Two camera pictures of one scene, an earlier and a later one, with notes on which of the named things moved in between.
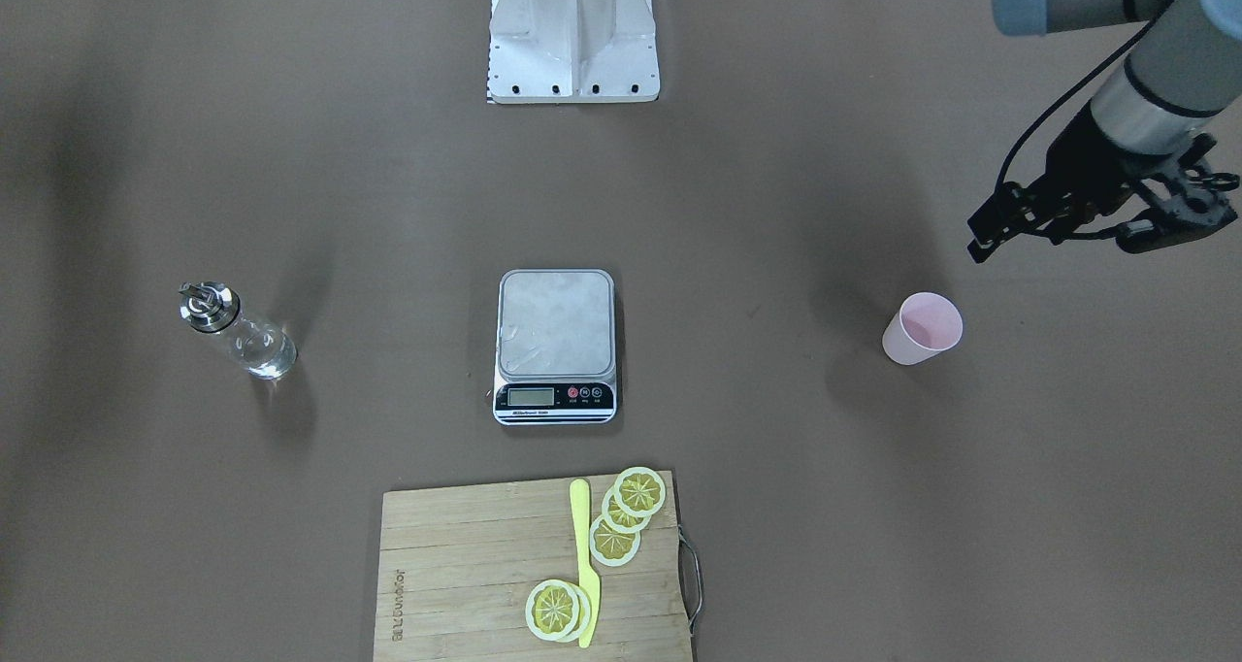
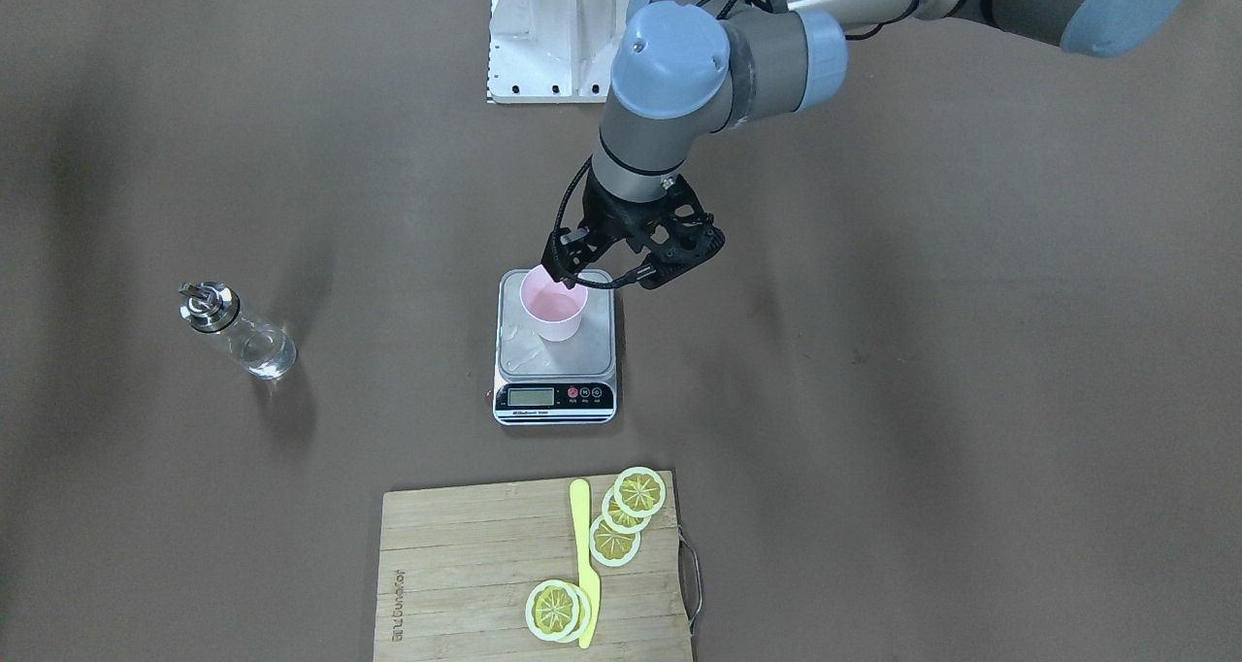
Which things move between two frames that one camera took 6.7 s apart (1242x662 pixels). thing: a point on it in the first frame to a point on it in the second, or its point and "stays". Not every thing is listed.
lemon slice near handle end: (639, 491) stays
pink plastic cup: (926, 325) to (555, 308)
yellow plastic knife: (580, 504) stays
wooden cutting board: (456, 566) stays
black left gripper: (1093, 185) to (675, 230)
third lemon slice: (613, 548) stays
